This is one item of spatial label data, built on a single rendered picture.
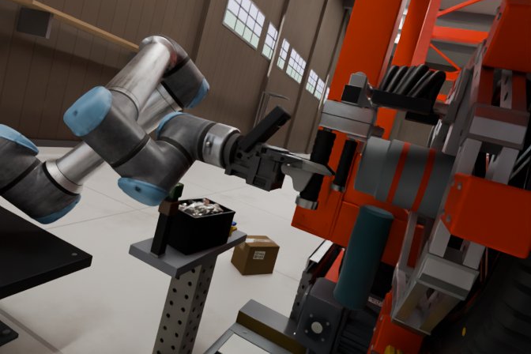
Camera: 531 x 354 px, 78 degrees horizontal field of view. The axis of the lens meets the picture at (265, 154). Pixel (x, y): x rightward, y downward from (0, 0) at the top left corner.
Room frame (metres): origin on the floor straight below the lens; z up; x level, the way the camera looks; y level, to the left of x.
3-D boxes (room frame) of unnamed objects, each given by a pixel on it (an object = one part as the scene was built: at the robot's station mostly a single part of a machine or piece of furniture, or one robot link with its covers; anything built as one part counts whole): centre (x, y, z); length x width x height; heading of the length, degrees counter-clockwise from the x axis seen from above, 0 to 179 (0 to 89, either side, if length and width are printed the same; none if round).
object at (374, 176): (0.71, -0.31, 0.85); 0.21 x 0.14 x 0.14; 68
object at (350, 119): (0.60, -0.13, 0.93); 0.09 x 0.05 x 0.05; 68
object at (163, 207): (0.87, 0.22, 0.59); 0.04 x 0.04 x 0.04; 68
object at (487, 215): (0.38, -0.27, 0.85); 0.09 x 0.08 x 0.07; 158
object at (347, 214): (1.15, -0.58, 0.69); 0.52 x 0.17 x 0.35; 68
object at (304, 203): (0.61, -0.10, 0.83); 0.04 x 0.04 x 0.16
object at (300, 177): (0.59, -0.08, 0.80); 0.09 x 0.03 x 0.06; 61
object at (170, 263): (1.05, 0.14, 0.44); 0.43 x 0.17 x 0.03; 158
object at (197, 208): (1.02, 0.16, 0.51); 0.20 x 0.14 x 0.13; 150
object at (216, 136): (0.68, 0.09, 0.81); 0.10 x 0.05 x 0.09; 158
